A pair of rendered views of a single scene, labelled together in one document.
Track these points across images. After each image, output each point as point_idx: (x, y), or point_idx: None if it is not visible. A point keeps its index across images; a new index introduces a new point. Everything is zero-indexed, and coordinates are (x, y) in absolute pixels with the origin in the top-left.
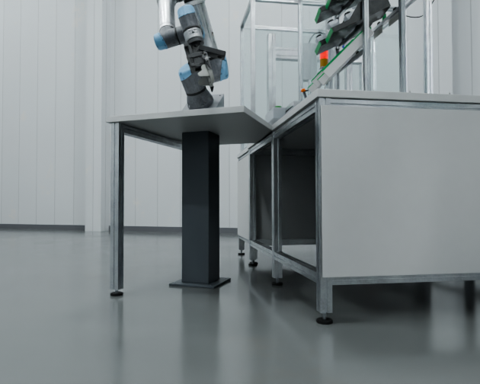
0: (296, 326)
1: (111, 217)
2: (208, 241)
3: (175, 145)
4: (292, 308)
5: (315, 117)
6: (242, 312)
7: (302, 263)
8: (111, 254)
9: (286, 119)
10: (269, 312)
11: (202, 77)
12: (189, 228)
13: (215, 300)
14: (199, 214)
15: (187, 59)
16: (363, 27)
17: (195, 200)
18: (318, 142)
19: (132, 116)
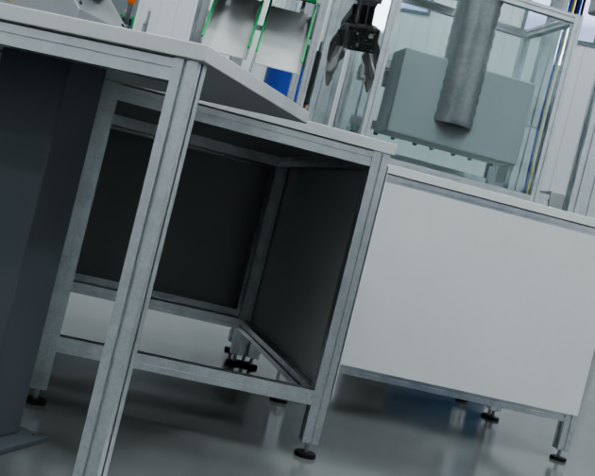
0: (325, 470)
1: (137, 315)
2: (42, 331)
3: None
4: (227, 446)
5: (370, 176)
6: (255, 472)
7: (222, 369)
8: (113, 415)
9: (241, 113)
10: (255, 462)
11: (338, 57)
12: (24, 303)
13: (164, 465)
14: (46, 266)
15: (366, 29)
16: (324, 10)
17: (50, 230)
18: (369, 214)
19: (234, 70)
